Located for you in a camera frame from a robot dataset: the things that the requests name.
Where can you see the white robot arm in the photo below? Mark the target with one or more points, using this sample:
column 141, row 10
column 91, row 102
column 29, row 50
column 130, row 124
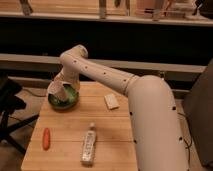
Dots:
column 157, row 134

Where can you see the green ceramic bowl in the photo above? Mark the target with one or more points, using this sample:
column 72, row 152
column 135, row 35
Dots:
column 57, row 104

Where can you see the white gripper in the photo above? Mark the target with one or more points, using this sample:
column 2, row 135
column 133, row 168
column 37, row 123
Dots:
column 63, row 83

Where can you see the white remote control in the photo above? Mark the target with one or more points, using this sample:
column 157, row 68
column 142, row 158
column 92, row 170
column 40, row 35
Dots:
column 88, row 148

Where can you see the dark cabinet on right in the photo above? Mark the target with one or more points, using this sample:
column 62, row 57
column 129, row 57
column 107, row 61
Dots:
column 198, row 107

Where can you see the black chair base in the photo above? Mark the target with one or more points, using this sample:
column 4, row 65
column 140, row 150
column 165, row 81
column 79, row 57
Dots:
column 9, row 103

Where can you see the beige sponge block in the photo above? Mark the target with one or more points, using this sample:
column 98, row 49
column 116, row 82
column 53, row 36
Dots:
column 111, row 101

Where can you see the orange carrot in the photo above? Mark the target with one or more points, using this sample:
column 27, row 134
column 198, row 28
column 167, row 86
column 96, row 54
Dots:
column 46, row 139

